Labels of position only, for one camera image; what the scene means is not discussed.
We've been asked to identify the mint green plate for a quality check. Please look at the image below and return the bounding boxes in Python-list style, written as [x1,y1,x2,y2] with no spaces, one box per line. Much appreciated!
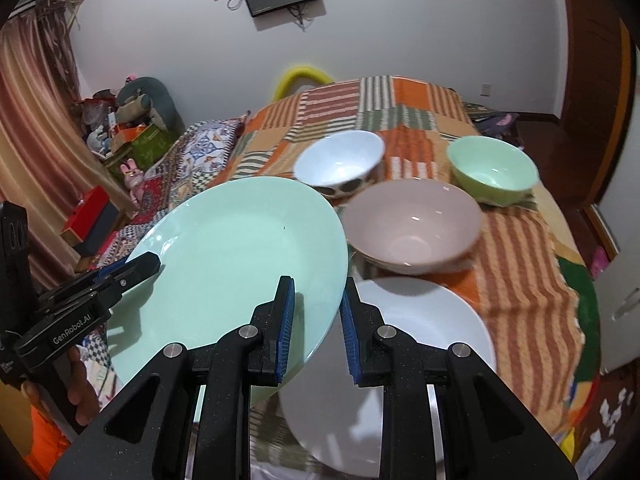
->
[107,177,348,382]

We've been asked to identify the white plate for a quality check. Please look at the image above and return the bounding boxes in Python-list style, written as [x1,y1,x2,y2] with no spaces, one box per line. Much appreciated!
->
[280,277,497,479]

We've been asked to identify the pink bowl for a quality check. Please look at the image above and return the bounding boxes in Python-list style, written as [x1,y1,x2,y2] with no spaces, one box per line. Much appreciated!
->
[341,179,483,275]

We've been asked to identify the green bowl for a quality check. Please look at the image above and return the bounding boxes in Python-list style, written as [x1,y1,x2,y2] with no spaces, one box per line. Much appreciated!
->
[446,136,539,207]

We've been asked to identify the white bowl black spots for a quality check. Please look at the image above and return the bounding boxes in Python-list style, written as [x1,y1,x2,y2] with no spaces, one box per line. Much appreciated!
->
[293,130,385,198]

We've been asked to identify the orange sleeve forearm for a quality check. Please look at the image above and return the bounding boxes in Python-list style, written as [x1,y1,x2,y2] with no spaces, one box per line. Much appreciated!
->
[21,382,70,479]

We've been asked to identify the left hand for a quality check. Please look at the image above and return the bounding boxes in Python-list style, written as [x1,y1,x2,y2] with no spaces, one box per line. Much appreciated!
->
[67,347,100,426]

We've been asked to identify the red box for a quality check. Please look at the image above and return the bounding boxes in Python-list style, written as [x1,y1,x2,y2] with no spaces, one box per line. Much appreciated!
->
[60,186,119,257]

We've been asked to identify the pink bunny toy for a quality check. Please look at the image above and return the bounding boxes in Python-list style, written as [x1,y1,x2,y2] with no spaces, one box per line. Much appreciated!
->
[120,158,144,208]

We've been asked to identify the patterned quilt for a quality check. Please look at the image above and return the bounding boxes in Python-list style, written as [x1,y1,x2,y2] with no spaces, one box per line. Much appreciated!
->
[79,116,246,406]

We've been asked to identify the green box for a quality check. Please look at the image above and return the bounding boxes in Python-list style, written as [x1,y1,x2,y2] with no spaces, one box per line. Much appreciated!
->
[102,125,179,181]

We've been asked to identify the striped brown curtain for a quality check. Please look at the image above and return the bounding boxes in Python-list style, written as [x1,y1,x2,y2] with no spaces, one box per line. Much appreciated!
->
[1,0,132,288]

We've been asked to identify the striped patchwork blanket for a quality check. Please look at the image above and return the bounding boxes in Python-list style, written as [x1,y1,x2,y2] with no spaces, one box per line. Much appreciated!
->
[220,76,600,446]

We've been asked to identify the grey plush toy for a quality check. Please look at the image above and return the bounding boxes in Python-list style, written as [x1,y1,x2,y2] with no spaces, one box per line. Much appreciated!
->
[115,77,183,133]

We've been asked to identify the white appliance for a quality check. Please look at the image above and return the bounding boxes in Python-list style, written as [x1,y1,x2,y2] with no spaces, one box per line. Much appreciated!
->
[591,44,640,376]

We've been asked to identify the brown wooden door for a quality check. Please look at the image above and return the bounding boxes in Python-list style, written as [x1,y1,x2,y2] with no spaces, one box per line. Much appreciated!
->
[561,0,634,206]

